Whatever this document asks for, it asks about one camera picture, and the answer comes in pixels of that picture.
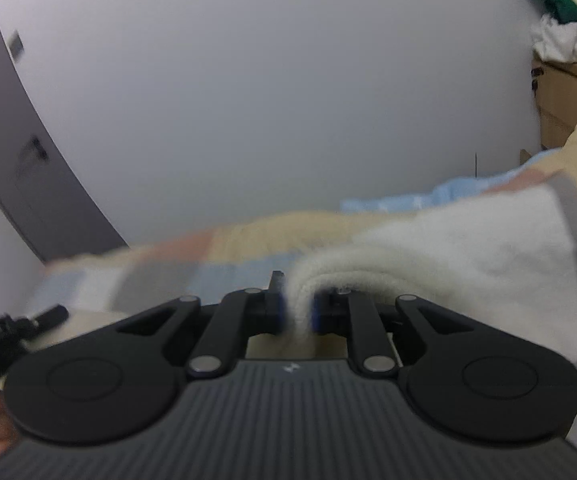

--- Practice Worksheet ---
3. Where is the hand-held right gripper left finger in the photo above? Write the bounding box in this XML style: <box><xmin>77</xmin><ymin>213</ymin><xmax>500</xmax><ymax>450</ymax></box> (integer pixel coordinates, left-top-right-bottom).
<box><xmin>116</xmin><ymin>270</ymin><xmax>286</xmax><ymax>380</ymax></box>

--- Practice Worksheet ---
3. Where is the white crumpled cloth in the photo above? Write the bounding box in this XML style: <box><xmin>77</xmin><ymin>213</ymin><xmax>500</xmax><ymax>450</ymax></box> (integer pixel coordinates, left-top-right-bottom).
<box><xmin>531</xmin><ymin>14</ymin><xmax>577</xmax><ymax>69</ymax></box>

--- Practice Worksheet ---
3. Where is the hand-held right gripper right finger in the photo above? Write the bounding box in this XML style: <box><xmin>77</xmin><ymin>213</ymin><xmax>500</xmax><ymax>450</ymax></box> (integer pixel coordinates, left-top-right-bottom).
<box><xmin>311</xmin><ymin>287</ymin><xmax>475</xmax><ymax>377</ymax></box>

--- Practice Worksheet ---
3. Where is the white navy striped sweater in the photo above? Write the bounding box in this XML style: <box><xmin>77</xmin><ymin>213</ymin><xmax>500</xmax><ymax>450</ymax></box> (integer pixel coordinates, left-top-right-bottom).
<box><xmin>288</xmin><ymin>184</ymin><xmax>577</xmax><ymax>363</ymax></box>

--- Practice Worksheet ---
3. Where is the cardboard box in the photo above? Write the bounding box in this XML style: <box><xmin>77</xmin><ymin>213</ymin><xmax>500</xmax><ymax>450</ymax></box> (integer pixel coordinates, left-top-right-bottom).
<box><xmin>531</xmin><ymin>52</ymin><xmax>577</xmax><ymax>155</ymax></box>

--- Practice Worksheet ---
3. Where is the patchwork blanket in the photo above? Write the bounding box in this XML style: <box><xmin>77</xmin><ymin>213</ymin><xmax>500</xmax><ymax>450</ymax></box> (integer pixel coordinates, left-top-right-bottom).
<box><xmin>23</xmin><ymin>109</ymin><xmax>577</xmax><ymax>467</ymax></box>

